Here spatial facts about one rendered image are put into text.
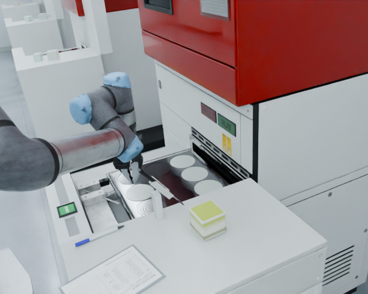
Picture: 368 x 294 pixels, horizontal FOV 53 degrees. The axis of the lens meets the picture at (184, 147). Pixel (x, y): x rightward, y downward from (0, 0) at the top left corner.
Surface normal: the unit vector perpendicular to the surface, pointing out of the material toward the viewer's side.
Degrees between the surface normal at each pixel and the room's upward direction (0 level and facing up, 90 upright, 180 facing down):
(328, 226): 90
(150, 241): 0
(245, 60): 90
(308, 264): 90
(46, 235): 0
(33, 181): 106
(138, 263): 0
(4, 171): 91
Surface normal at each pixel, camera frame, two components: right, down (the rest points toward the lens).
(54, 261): -0.08, -0.88
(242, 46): 0.42, 0.40
